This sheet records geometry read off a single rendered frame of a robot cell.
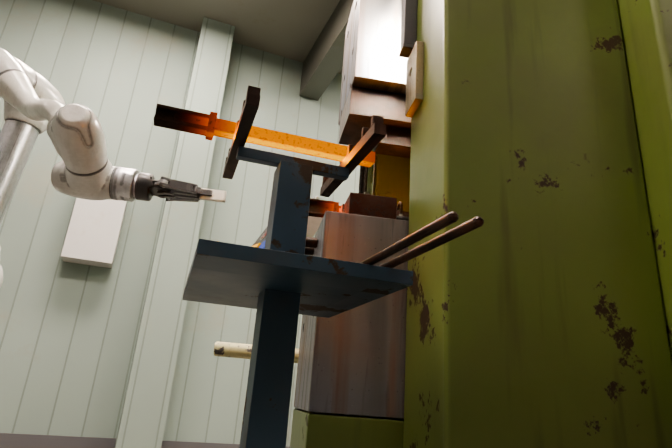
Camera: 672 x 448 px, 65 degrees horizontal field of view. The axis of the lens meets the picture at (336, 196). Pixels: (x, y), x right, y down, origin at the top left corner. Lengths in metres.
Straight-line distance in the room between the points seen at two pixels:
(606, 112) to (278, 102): 4.30
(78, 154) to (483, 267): 0.97
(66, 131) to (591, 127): 1.18
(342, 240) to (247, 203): 3.63
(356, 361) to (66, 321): 3.53
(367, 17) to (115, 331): 3.43
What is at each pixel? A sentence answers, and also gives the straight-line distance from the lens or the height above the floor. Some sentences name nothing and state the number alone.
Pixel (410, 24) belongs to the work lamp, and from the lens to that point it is 1.50.
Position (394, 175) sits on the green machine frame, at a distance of 1.77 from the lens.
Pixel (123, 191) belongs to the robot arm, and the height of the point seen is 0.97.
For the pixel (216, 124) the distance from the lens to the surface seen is 0.96.
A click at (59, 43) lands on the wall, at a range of 5.35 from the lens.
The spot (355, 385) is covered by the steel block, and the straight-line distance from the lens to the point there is 1.19.
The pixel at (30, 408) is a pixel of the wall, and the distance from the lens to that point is 4.52.
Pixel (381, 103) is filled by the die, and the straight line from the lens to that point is 1.58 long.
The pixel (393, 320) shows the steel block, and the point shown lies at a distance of 1.22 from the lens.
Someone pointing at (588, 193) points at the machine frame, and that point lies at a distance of 1.18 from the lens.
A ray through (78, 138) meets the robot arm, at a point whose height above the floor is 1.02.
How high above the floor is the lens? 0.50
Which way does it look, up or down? 21 degrees up
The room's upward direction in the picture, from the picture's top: 5 degrees clockwise
